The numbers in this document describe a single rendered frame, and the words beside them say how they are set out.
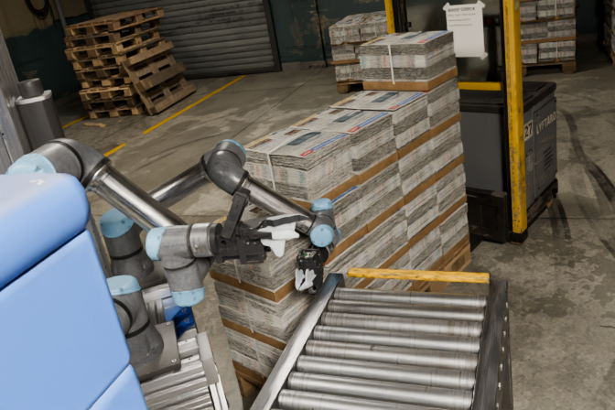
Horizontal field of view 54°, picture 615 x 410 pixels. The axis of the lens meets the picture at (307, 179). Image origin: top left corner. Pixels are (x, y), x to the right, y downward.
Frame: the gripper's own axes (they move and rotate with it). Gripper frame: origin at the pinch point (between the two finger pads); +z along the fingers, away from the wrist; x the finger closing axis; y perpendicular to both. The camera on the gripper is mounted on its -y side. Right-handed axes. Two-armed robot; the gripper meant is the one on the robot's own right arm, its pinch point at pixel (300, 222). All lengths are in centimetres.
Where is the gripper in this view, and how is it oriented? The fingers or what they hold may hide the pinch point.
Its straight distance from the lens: 129.1
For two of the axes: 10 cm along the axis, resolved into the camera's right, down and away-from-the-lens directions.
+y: 1.4, 9.6, 2.3
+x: -1.7, 2.5, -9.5
